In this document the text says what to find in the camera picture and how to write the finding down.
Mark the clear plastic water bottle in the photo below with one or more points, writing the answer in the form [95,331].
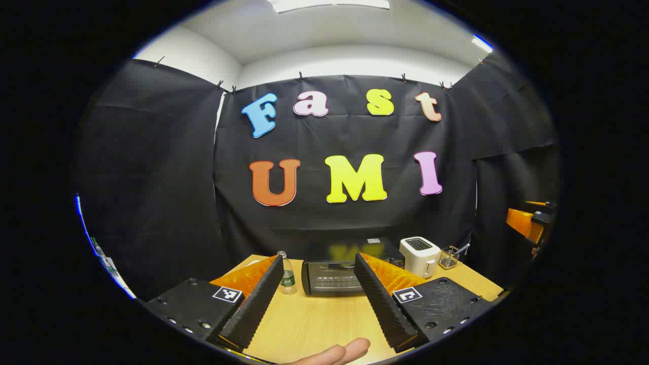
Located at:
[288,280]

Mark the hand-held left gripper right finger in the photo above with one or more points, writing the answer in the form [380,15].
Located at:
[383,309]

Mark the white toaster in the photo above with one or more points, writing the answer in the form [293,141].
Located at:
[418,256]

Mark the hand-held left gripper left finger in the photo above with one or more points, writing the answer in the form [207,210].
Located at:
[253,309]

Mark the silver pen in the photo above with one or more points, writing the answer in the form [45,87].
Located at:
[462,249]

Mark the ceiling light panel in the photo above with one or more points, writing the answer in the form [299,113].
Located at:
[482,43]
[329,4]

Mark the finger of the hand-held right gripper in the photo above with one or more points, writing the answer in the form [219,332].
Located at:
[522,223]

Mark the black electric oven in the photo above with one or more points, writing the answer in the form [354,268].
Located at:
[329,278]

